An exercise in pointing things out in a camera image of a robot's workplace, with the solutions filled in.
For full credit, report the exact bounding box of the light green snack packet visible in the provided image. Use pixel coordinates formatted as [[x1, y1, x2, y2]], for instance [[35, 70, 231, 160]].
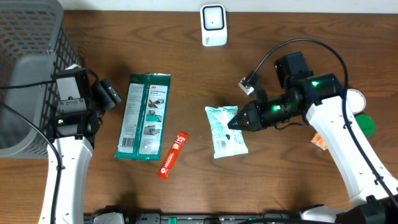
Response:
[[205, 106, 248, 159]]

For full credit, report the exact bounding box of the green white gloves packet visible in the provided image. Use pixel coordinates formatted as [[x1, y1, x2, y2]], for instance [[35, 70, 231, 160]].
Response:
[[114, 73, 171, 161]]

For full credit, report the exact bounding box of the small orange box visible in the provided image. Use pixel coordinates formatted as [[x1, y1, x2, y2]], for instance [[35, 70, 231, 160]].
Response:
[[310, 133, 328, 151]]

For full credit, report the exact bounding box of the red white snack packet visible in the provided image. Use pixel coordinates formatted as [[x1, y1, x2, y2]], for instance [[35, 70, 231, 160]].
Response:
[[157, 132, 188, 179]]

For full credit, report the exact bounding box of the white blue label jar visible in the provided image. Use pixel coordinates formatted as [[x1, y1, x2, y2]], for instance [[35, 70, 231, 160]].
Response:
[[347, 89, 366, 114]]

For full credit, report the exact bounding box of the green lid white jar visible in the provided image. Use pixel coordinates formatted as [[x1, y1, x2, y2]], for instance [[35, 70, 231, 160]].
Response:
[[355, 114, 376, 136]]

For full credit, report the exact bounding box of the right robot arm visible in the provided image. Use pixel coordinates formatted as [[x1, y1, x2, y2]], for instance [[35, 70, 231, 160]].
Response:
[[228, 52, 397, 223]]

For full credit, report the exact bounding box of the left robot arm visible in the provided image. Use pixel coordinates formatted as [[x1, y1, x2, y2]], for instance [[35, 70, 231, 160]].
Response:
[[39, 64, 121, 223]]

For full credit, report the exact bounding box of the white barcode scanner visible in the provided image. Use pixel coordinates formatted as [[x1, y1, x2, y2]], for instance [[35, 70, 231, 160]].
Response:
[[200, 4, 228, 47]]

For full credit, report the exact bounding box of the grey plastic mesh basket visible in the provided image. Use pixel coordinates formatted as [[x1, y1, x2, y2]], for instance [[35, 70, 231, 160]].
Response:
[[1, 0, 80, 159]]

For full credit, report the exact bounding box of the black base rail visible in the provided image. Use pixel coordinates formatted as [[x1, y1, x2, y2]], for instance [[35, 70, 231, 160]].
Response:
[[83, 205, 343, 224]]

